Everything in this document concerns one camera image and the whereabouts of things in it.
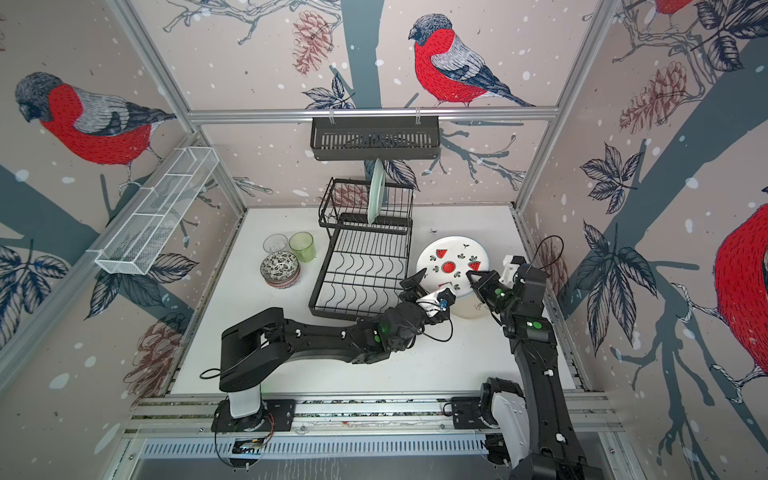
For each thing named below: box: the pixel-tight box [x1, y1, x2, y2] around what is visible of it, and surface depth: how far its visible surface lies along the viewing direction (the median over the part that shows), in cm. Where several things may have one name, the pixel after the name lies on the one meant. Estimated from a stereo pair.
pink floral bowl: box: [260, 251, 301, 288], surface depth 99 cm
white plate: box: [417, 236, 490, 297], surface depth 83 cm
